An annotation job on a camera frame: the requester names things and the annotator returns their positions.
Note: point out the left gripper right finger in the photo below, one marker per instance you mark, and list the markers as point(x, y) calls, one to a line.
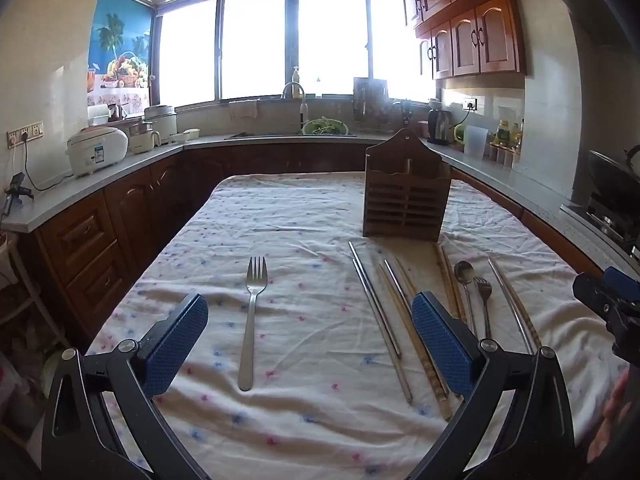
point(514, 421)

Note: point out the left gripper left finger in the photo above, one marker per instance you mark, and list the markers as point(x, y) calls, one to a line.
point(102, 421)

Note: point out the small steel fork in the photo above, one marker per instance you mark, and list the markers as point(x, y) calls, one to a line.
point(484, 290)

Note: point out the wooden chopstick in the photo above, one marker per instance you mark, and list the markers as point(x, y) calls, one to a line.
point(455, 304)
point(443, 404)
point(411, 289)

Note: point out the kitchen faucet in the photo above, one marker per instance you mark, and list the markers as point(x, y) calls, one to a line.
point(295, 91)

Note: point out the person's right hand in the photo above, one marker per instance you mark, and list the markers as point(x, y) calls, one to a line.
point(613, 412)

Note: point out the black wok on stove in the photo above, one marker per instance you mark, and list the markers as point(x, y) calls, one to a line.
point(616, 182)

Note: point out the steel spoon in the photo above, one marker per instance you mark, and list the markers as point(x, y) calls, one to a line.
point(464, 273)

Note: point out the spice jar set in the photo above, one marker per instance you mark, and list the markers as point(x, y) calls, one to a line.
point(502, 155)

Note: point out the lower wooden cabinets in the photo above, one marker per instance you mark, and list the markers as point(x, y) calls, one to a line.
point(86, 257)

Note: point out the wooden cabinets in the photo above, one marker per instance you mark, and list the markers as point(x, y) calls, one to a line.
point(467, 37)
point(86, 257)

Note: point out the oil bottles group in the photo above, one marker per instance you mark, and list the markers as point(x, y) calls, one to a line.
point(509, 135)

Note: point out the translucent plastic pitcher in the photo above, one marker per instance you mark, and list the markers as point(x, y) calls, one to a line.
point(475, 139)

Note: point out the green mug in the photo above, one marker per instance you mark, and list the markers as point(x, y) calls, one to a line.
point(459, 134)

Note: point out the wooden utensil holder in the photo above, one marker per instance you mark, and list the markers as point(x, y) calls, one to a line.
point(406, 189)

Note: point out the white floral tablecloth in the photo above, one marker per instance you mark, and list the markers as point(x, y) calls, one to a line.
point(330, 398)

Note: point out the black electric kettle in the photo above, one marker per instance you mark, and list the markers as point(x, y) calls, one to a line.
point(438, 124)

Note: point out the large steel fork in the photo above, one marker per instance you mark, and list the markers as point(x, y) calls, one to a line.
point(256, 282)

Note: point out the phone on small tripod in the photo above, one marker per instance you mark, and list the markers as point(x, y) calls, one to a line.
point(15, 192)

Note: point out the white rice cooker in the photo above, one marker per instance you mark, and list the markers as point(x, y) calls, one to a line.
point(94, 148)

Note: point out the dish drying rack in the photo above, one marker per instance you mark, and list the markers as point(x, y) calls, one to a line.
point(372, 106)

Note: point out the small white blender appliance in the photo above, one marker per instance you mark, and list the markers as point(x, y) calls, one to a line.
point(143, 137)

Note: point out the upper wooden cabinets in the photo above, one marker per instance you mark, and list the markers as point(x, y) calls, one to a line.
point(467, 37)

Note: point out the green colander with vegetables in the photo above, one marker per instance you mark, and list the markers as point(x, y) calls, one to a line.
point(325, 127)

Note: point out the steel pot cooker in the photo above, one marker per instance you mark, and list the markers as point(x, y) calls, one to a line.
point(163, 119)

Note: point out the white dish cloth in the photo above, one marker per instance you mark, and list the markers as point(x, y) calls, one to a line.
point(245, 109)

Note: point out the fruit beach poster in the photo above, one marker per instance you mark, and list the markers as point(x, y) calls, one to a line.
point(119, 55)

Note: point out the wall power outlet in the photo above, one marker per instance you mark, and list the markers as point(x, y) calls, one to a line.
point(25, 134)

